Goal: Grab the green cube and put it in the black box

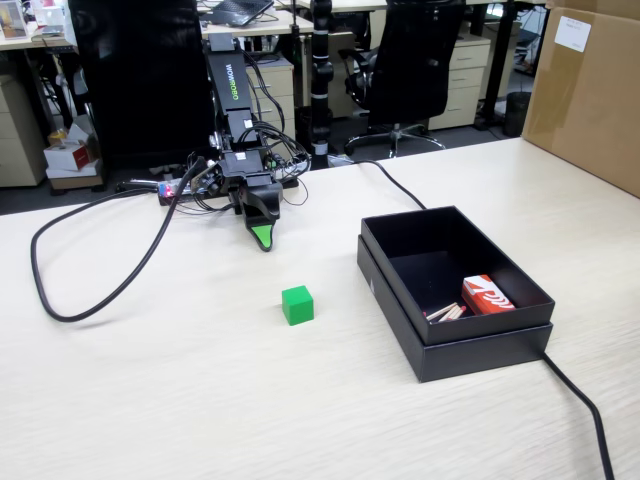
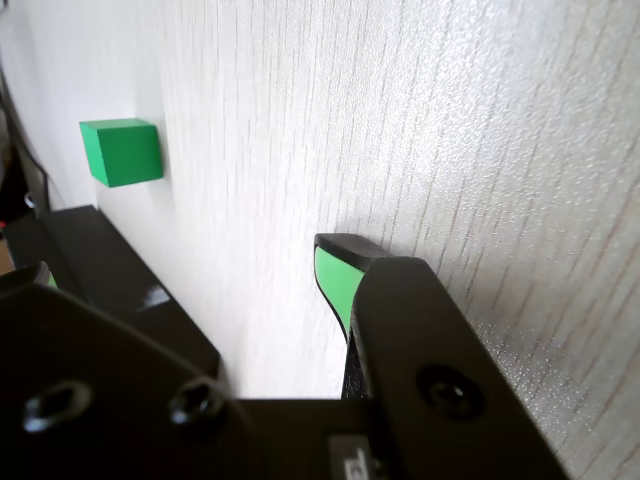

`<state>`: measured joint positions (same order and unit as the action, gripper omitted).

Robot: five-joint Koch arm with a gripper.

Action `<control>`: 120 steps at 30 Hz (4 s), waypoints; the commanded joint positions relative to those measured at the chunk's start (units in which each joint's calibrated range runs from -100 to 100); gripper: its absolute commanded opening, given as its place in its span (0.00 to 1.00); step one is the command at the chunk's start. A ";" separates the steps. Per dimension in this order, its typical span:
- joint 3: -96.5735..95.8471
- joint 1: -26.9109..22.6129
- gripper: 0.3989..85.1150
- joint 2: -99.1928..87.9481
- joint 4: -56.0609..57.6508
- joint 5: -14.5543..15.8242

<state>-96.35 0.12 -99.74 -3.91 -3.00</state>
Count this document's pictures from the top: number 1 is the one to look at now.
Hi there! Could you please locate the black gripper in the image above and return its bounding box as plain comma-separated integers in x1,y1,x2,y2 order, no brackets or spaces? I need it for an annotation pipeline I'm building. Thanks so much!
219,149,285,253

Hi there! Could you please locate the green cube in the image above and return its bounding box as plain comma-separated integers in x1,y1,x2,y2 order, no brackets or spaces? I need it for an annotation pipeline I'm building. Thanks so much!
280,285,315,327

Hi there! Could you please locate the controller board with red light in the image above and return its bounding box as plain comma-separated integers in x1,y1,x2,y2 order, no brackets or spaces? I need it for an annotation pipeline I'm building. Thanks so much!
157,180,202,205

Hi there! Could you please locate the black white jointed pole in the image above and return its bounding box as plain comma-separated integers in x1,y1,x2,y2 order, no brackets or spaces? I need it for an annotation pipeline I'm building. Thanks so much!
308,0,336,170

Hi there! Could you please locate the black open box tray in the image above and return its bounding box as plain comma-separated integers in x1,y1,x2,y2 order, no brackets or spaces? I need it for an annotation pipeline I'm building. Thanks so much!
360,204,557,346

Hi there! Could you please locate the large black mesh office chair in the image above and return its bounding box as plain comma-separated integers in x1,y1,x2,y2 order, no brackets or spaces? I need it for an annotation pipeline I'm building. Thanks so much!
67,0,217,172

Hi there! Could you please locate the wooden desk with laptop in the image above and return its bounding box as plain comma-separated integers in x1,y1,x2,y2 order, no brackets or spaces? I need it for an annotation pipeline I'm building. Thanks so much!
199,8,386,39

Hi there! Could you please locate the white red small carton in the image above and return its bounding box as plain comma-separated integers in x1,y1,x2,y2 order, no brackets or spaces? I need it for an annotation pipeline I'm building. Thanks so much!
43,121,104,191

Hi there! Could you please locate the black laptop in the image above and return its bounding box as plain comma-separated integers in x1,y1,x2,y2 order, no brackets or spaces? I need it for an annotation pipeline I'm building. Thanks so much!
199,0,276,28

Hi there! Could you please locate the black office chair with armrests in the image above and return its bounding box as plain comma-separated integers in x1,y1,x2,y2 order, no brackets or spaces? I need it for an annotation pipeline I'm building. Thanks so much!
337,0,467,159

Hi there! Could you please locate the orange white matchbox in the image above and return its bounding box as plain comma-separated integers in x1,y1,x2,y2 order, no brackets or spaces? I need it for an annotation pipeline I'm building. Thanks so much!
460,273,517,317

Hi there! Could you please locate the beige three-drawer cabinet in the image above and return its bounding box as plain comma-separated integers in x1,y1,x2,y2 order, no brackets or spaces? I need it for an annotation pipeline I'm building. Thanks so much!
428,36,492,132

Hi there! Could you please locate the black open box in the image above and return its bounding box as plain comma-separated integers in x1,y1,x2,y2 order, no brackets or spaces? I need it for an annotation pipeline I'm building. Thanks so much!
356,234,555,384

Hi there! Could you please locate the black mesh waste bin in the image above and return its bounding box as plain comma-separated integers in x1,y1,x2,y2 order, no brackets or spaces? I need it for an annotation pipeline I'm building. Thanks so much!
503,91,533,138

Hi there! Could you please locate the pink white box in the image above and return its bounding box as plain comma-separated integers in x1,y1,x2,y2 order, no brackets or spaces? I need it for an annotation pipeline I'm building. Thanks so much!
32,0,67,29

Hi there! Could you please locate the large brown cardboard box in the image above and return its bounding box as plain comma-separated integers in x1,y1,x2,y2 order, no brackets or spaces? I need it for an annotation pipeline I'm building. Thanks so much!
519,0,640,199

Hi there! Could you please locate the bare camera circuit board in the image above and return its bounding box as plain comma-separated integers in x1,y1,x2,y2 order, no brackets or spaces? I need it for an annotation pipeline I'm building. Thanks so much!
191,158,224,197

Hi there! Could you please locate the thick black sleeved cable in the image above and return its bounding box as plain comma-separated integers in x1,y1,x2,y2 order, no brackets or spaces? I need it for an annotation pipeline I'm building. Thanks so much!
30,167,207,324

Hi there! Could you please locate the wooden desk with black frame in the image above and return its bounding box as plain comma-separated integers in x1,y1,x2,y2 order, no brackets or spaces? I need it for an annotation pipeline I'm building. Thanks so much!
0,27,77,132

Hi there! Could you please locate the smooth black power cable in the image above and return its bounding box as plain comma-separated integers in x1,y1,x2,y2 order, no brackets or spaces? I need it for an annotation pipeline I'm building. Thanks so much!
349,159,617,480

